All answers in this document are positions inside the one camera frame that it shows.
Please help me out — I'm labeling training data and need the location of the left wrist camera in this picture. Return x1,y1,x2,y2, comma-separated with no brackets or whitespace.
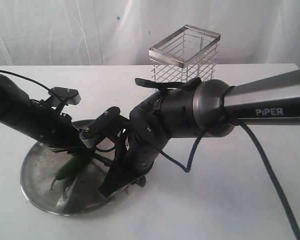
47,87,81,107

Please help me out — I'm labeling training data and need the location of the round stainless steel plate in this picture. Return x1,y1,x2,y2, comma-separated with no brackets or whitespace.
20,142,129,216

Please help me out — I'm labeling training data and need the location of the wire metal utensil holder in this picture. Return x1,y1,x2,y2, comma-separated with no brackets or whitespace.
148,24,221,83

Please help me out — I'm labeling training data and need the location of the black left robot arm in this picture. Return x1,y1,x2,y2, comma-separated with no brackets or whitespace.
0,74,92,155

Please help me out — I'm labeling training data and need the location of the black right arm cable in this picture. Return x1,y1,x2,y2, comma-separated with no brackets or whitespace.
157,84,300,240

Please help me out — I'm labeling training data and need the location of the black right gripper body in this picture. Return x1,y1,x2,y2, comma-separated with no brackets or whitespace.
114,129,163,185

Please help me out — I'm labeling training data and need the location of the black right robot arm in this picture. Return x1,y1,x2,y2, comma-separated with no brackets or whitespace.
99,69,300,197

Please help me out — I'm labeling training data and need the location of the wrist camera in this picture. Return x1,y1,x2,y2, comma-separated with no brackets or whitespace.
47,87,81,107
79,106,121,149

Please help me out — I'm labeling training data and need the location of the white backdrop curtain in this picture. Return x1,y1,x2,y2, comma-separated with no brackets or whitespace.
0,0,300,68

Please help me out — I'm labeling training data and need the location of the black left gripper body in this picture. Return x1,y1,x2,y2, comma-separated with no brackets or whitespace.
27,100,85,150

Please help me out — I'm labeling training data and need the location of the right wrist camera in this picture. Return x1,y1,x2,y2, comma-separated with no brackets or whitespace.
79,106,121,149

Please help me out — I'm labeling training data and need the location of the green cucumber with stem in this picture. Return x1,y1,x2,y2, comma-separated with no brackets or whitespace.
50,154,92,191

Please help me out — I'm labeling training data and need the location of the black kitchen knife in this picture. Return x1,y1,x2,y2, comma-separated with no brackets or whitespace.
92,153,114,167

